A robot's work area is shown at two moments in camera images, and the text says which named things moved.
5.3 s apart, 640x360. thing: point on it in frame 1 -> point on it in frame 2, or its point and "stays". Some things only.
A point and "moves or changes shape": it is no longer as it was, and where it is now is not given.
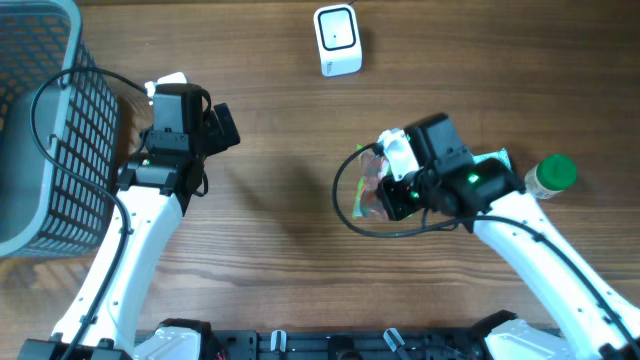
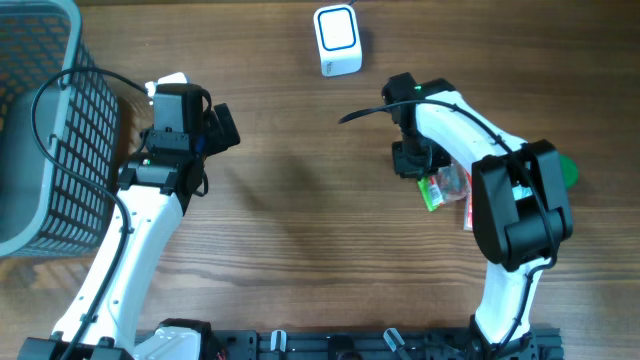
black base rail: x=348 y=343 stays
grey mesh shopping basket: x=49 y=206 stays
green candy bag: x=368 y=202 moves or changes shape
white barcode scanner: x=338 y=39 stays
